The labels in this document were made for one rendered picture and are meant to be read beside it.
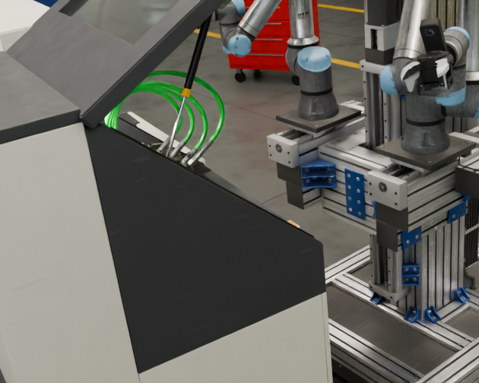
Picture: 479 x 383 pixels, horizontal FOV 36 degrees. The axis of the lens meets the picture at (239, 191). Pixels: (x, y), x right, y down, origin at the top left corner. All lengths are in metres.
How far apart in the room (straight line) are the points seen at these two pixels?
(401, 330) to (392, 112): 0.88
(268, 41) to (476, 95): 4.25
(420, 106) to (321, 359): 0.81
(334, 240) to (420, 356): 1.28
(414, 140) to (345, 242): 1.67
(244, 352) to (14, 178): 0.82
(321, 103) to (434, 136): 0.50
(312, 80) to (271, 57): 3.79
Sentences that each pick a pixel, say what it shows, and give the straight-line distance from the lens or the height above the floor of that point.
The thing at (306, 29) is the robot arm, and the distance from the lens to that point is 2.71.
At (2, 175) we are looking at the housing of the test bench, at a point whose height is 1.40.
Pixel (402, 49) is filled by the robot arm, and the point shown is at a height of 1.41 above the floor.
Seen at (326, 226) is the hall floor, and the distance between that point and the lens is 4.05.
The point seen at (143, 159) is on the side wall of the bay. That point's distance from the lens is 1.65.
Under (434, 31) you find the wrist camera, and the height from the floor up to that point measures 1.52.
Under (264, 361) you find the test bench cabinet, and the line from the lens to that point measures 2.09.
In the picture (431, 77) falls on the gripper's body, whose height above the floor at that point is 1.42.
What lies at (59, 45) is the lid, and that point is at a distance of 1.96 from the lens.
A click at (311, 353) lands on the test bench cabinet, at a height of 0.61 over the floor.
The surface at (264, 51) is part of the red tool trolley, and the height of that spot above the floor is 0.31.
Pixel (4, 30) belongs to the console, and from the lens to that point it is 2.24.
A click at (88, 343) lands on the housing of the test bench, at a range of 1.80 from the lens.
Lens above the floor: 1.97
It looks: 26 degrees down
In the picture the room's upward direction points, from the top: 7 degrees counter-clockwise
